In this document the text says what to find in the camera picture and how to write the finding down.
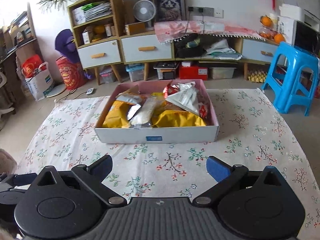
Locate large yellow snack bag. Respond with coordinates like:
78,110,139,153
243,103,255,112
151,110,206,128

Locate white small snack packet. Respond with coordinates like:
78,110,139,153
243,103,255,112
116,93,144,105

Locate white silver snack bag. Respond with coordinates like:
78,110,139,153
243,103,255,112
166,81,200,116

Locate yellow instant noodle packet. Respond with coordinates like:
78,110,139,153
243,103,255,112
102,100,132,128

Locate red white candy packet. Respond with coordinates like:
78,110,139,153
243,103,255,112
163,83,180,99

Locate floral tablecloth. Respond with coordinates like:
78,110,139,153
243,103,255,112
17,89,319,239

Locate pink white cardboard box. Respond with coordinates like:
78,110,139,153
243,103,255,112
94,79,219,144

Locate red round drum tin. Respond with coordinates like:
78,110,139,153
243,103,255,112
56,56,87,90

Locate red box under console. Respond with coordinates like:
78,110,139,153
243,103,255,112
179,66,208,81

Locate clear storage bin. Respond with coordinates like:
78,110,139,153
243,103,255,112
125,63,144,82

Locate white paper shopping bag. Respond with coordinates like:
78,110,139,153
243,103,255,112
21,62,54,101

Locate blue plastic stool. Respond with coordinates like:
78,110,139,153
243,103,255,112
262,42,319,116

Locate long wooden tv console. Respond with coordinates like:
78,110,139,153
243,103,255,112
120,31,278,81

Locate purple plush toy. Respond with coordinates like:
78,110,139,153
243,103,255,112
55,29,87,78

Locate oranges on fruit stand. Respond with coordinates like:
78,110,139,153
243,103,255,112
258,15,285,44

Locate wooden shelf cabinet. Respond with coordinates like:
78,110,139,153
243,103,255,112
67,0,125,84

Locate pink cloth cover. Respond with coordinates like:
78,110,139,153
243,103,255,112
154,21,266,43

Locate black microwave oven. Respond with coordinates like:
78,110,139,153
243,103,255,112
293,21,319,55

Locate stack of papers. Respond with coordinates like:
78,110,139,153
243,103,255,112
81,2,112,22

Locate white desk fan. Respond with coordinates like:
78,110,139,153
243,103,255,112
133,0,156,31

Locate white printer box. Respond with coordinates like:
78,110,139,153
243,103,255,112
279,3,319,26

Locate framed cat picture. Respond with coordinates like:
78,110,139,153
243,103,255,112
151,0,186,22

